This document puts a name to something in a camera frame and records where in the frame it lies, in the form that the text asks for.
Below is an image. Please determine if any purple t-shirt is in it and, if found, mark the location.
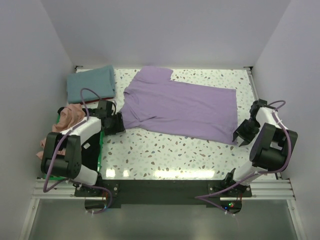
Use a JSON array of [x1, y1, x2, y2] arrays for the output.
[[120, 66, 238, 144]]

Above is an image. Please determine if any aluminium frame rail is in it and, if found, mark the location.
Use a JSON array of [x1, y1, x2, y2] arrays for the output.
[[31, 179, 296, 200]]

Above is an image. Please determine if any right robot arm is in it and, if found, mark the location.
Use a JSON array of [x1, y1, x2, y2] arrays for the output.
[[214, 99, 298, 197]]

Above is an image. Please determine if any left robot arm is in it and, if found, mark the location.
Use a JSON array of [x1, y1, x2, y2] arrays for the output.
[[40, 100, 125, 196]]

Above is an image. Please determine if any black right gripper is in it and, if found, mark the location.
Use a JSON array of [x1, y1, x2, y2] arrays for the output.
[[233, 117, 261, 146]]

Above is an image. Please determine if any green plastic bin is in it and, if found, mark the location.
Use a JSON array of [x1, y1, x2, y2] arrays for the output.
[[40, 116, 103, 186]]

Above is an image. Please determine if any black t-shirt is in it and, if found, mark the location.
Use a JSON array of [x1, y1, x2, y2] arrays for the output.
[[81, 132, 101, 171]]

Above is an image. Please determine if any folded dark red t-shirt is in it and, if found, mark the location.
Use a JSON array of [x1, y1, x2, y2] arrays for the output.
[[84, 97, 115, 104]]

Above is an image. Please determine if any folded blue t-shirt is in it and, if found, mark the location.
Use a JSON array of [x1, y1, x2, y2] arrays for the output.
[[66, 65, 116, 104]]

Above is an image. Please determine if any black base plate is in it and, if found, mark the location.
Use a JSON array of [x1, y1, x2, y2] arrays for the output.
[[74, 178, 253, 216]]

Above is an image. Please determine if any pink crumpled t-shirt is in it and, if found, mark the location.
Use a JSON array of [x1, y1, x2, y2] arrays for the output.
[[36, 103, 86, 159]]

